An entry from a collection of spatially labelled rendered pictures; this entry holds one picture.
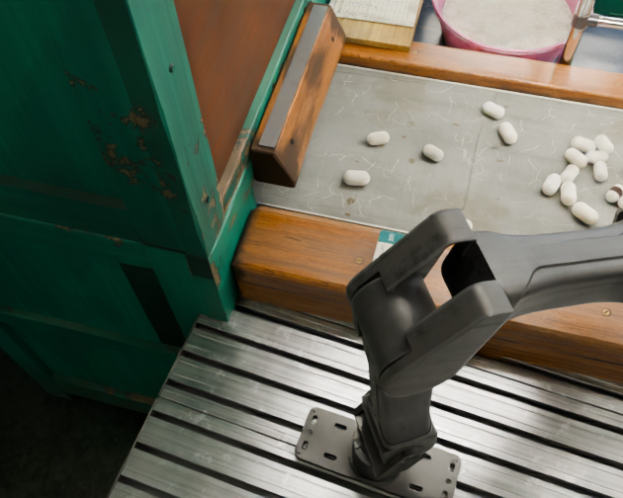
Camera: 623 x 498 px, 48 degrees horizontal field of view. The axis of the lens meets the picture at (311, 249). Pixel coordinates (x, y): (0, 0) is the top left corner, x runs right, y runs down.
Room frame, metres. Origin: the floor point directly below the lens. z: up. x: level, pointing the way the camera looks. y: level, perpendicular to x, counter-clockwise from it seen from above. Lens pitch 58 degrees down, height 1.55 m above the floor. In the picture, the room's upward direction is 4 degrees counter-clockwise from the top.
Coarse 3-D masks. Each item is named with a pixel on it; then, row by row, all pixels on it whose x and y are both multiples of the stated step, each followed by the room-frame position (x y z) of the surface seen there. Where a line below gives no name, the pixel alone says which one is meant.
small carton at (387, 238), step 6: (384, 234) 0.49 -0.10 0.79; (390, 234) 0.49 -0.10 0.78; (396, 234) 0.49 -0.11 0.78; (402, 234) 0.49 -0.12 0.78; (378, 240) 0.48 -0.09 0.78; (384, 240) 0.48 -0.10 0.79; (390, 240) 0.48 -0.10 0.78; (396, 240) 0.48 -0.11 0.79; (378, 246) 0.47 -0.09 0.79; (384, 246) 0.47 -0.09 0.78; (390, 246) 0.47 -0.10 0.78; (378, 252) 0.46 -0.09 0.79
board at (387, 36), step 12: (420, 0) 0.95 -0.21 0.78; (348, 24) 0.91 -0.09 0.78; (360, 24) 0.91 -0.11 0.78; (372, 24) 0.90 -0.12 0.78; (384, 24) 0.90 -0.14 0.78; (348, 36) 0.88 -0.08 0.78; (360, 36) 0.88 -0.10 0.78; (372, 36) 0.88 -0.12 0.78; (384, 36) 0.87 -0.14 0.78; (396, 36) 0.87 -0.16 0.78; (408, 36) 0.87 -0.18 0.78; (396, 48) 0.85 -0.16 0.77; (408, 48) 0.85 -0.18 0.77
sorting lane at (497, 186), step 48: (336, 96) 0.79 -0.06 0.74; (384, 96) 0.78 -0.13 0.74; (432, 96) 0.77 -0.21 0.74; (480, 96) 0.76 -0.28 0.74; (528, 96) 0.76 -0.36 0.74; (336, 144) 0.69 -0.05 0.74; (384, 144) 0.68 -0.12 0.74; (432, 144) 0.67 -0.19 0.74; (480, 144) 0.67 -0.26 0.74; (528, 144) 0.66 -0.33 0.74; (288, 192) 0.60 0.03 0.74; (336, 192) 0.60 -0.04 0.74; (384, 192) 0.59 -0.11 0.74; (432, 192) 0.59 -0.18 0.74; (480, 192) 0.58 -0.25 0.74; (528, 192) 0.57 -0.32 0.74
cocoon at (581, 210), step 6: (576, 204) 0.54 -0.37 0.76; (582, 204) 0.53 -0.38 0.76; (576, 210) 0.53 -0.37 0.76; (582, 210) 0.52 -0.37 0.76; (588, 210) 0.52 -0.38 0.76; (594, 210) 0.52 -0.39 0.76; (582, 216) 0.52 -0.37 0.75; (588, 216) 0.51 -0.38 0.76; (594, 216) 0.51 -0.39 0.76; (588, 222) 0.51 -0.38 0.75; (594, 222) 0.51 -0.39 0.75
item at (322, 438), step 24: (312, 408) 0.30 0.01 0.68; (312, 432) 0.27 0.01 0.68; (336, 432) 0.27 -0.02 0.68; (312, 456) 0.24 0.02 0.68; (336, 456) 0.23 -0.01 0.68; (360, 456) 0.22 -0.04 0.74; (432, 456) 0.23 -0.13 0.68; (456, 456) 0.22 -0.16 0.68; (360, 480) 0.20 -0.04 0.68; (384, 480) 0.20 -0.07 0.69; (408, 480) 0.20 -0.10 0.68; (432, 480) 0.20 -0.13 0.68; (456, 480) 0.20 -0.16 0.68
